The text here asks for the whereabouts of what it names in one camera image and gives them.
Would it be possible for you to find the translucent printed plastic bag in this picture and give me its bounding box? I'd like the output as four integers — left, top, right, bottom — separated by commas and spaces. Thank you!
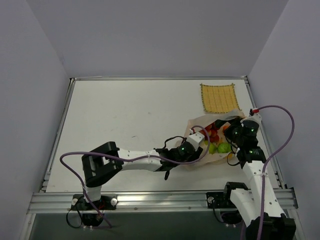
184, 109, 245, 170

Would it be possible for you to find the green fake apple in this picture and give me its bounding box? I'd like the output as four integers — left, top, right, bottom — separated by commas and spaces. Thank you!
217, 142, 232, 154

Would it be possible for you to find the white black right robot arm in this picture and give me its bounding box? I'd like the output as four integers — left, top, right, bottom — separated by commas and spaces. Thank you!
214, 117, 297, 240

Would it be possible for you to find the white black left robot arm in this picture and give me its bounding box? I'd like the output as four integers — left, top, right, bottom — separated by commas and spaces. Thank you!
81, 140, 203, 210

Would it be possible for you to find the red fake cherry tomatoes bunch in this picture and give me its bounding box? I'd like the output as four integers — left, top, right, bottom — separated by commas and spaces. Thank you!
204, 122, 220, 143

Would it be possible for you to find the green fake pear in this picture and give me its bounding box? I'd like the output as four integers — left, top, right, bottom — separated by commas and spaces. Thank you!
204, 140, 217, 155

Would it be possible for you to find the yellow woven bamboo mat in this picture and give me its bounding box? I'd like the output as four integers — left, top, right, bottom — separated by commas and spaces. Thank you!
200, 83, 242, 114

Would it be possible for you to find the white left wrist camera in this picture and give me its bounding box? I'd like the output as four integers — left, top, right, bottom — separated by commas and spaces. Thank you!
186, 128, 205, 148

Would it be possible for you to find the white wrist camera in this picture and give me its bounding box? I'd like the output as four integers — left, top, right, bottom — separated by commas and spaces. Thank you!
186, 128, 205, 148
248, 108, 262, 125

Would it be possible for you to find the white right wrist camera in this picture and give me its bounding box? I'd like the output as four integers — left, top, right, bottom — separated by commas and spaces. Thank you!
248, 108, 262, 125

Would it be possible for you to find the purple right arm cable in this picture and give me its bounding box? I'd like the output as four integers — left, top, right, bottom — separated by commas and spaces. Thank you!
239, 104, 295, 240

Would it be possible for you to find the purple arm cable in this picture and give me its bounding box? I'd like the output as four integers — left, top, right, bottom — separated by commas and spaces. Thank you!
59, 126, 211, 229
239, 104, 295, 240

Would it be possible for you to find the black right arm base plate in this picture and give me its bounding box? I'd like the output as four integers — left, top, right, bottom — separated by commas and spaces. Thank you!
206, 191, 235, 209

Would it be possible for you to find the aluminium front frame rail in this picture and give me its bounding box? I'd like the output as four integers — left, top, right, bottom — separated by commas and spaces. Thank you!
26, 188, 300, 215

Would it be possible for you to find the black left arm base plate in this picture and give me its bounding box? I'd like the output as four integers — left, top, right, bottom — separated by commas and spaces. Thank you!
69, 194, 118, 211

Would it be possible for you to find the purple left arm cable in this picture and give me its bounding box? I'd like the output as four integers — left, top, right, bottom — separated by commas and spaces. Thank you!
59, 126, 211, 229

